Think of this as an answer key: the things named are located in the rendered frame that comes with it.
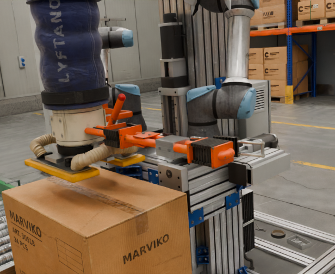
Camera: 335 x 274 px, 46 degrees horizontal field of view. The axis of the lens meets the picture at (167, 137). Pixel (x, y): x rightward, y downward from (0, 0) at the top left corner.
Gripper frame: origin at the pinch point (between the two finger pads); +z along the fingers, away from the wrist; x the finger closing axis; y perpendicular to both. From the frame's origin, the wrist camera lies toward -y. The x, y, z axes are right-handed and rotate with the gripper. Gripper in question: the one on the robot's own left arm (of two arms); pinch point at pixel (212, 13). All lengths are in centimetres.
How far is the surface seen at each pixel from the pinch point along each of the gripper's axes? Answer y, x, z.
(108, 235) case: 39, -8, 60
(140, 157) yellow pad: 15, -22, 45
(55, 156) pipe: 39, -38, 42
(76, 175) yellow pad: 40, -22, 45
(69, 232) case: 47, -17, 59
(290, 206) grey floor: -191, -94, 152
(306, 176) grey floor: -270, -123, 152
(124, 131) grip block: 29.4, -9.6, 31.7
